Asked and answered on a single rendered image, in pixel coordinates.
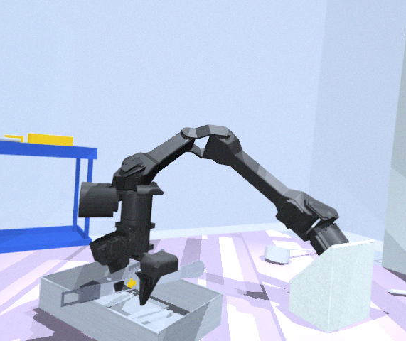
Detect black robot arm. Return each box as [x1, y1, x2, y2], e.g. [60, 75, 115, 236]
[78, 124, 350, 266]

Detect grey metal tongs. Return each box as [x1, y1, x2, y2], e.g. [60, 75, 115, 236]
[60, 260, 205, 307]

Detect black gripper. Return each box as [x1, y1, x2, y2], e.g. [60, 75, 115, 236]
[108, 217, 179, 305]

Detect silver saucepan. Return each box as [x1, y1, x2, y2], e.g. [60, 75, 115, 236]
[265, 245, 315, 263]

